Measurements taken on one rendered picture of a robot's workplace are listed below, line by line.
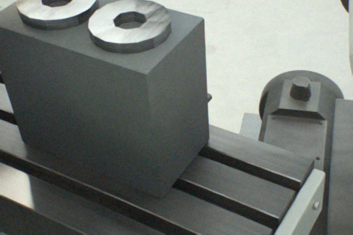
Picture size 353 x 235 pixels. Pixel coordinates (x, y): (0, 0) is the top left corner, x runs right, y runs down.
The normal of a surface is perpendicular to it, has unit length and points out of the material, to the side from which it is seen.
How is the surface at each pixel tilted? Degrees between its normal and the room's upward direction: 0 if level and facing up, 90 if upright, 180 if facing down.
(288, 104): 0
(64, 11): 0
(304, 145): 0
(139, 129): 90
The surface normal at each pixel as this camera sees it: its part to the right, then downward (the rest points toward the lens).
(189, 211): -0.07, -0.77
